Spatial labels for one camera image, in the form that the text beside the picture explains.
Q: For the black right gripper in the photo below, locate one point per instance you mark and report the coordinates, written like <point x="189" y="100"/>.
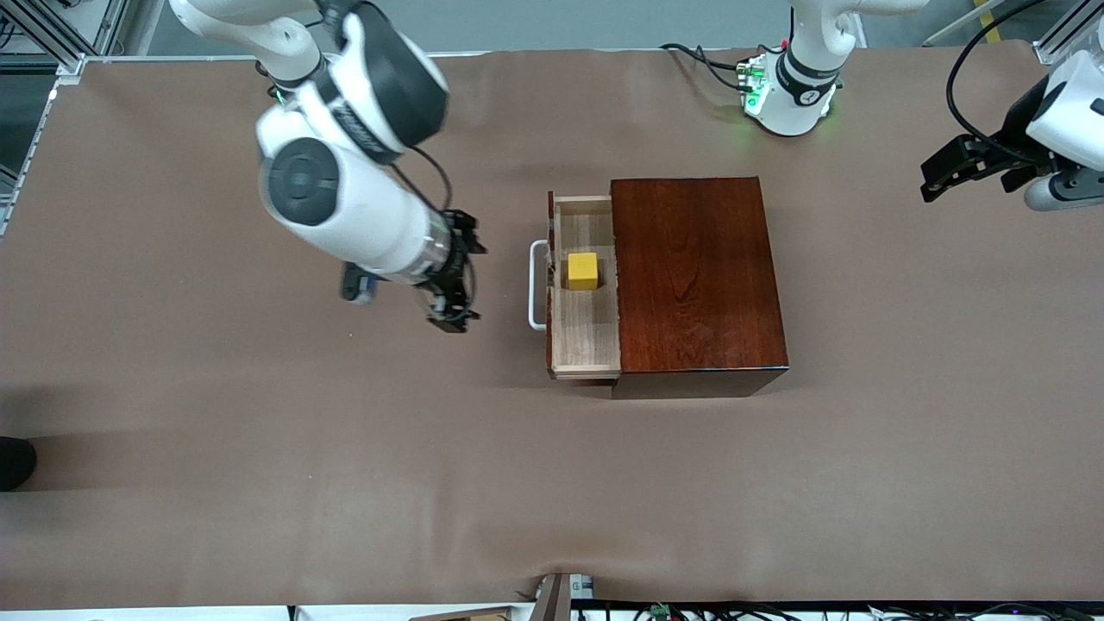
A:
<point x="456" y="260"/>

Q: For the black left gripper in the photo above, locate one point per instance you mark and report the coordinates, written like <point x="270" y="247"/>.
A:
<point x="1014" y="123"/>

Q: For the yellow block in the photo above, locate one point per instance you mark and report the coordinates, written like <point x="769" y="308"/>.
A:
<point x="582" y="270"/>

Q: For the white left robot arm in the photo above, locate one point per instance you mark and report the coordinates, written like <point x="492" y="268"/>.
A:
<point x="802" y="86"/>

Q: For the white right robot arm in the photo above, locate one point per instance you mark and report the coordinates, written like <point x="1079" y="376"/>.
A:
<point x="345" y="198"/>

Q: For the dark wooden drawer cabinet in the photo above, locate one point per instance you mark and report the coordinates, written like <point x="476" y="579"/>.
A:
<point x="703" y="276"/>

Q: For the aluminium profile bar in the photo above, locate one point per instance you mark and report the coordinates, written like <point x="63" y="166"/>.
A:
<point x="1056" y="43"/>

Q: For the brown table cover sheet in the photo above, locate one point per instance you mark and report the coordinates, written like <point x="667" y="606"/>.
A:
<point x="431" y="483"/>

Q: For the brown cardboard piece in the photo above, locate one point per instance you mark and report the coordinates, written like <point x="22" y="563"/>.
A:
<point x="466" y="615"/>

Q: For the black round object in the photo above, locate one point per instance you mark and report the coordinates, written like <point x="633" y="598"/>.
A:
<point x="15" y="464"/>

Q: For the metal bracket at table edge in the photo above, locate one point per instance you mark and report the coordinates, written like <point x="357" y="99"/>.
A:
<point x="556" y="599"/>

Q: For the aluminium frame with struts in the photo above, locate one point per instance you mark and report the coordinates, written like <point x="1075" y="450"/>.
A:
<point x="108" y="21"/>

